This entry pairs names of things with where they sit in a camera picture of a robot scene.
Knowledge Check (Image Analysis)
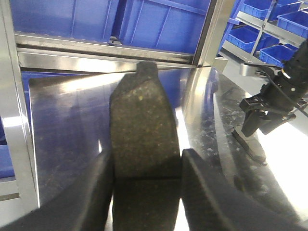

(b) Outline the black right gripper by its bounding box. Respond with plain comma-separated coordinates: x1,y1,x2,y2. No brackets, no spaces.
239,81,308,137

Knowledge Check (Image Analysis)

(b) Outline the left blue plastic bin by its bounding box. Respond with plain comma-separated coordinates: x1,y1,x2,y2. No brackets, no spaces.
10,0,119,42

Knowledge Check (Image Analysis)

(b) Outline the right blue plastic bin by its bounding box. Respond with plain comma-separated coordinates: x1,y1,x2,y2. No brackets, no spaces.
113,0,210,54

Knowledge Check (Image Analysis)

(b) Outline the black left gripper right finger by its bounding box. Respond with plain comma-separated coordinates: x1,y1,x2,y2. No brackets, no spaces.
181,149,305,231

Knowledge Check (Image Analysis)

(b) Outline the grey brake pad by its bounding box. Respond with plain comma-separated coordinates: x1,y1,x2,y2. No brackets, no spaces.
110,62,181,231
231,126,267,166

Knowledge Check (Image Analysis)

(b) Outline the background steel bin rack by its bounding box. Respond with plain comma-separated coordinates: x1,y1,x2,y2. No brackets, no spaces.
222,0,305,64

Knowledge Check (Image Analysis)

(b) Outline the blue plastic bin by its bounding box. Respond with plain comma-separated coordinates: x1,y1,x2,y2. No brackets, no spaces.
113,0,210,54
10,0,119,42

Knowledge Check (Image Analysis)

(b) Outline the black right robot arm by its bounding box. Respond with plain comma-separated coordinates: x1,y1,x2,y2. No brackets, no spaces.
239,41,308,137

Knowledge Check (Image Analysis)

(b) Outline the stainless steel rack frame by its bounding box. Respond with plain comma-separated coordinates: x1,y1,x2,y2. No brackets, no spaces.
0,0,234,212

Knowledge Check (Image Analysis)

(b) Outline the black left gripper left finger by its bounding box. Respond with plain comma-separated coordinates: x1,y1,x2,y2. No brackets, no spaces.
1,152,113,231

